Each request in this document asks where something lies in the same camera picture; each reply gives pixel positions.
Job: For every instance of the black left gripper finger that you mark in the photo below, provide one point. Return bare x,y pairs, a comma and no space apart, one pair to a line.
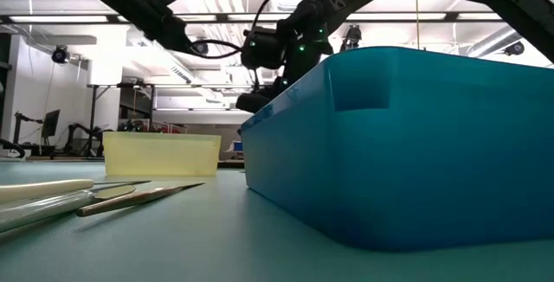
182,37

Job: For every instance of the all-silver table knife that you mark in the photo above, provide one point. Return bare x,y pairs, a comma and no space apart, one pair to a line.
43,210

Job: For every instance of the translucent yellow plastic bin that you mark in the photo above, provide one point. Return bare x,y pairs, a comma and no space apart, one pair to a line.
160,156

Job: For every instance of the blue plastic bin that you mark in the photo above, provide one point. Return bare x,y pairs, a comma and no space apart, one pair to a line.
411,152

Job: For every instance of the black computer monitor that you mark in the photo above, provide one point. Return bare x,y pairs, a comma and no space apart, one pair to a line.
50,123

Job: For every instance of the black ceiling-mounted camera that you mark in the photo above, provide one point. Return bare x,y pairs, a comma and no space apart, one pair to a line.
514,48
202,48
353,36
60,54

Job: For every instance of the black aluminium rig frame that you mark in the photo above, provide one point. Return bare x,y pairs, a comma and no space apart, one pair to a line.
221,17

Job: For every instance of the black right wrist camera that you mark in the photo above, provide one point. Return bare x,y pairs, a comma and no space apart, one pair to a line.
253,103

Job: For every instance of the black standing desk frame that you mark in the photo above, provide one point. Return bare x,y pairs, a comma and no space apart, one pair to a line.
92,117

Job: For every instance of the silver ceiling air duct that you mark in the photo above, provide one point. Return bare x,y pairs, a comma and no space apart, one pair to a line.
497,40

